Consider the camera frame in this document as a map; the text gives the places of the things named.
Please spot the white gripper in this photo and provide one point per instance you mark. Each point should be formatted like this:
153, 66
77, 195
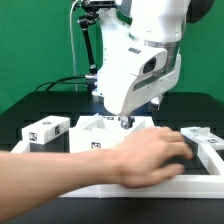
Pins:
130, 79

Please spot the white cabinet body box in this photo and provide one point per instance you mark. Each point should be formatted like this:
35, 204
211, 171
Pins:
103, 132

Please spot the white cabinet door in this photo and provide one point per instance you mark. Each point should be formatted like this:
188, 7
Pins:
203, 135

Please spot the person's forearm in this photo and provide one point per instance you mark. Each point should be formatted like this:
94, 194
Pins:
29, 180

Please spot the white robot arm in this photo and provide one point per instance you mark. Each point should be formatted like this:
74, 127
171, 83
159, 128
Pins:
149, 24

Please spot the white cabinet top block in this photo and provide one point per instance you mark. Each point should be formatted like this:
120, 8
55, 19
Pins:
45, 130

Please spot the person's hand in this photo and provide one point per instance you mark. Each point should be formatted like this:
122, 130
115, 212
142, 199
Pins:
140, 157

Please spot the white frame fence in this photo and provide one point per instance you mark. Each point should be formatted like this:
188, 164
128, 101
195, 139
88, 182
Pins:
182, 186

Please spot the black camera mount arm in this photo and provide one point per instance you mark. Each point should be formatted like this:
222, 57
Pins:
91, 8

